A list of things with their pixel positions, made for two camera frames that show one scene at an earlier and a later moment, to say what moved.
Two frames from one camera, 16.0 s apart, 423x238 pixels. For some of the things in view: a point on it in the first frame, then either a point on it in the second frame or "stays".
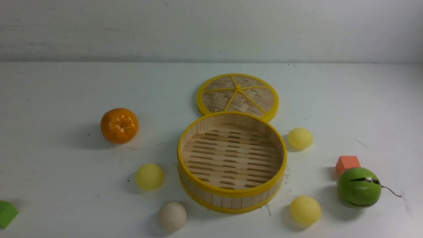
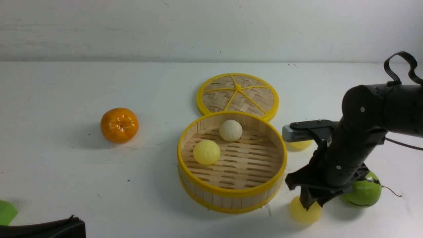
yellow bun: [305, 210] stays
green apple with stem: [359, 186] stays
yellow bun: [149, 176] → [206, 152]
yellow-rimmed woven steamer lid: [237, 92] stays
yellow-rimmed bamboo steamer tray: [231, 162] stays
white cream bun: [172, 216] → [230, 130]
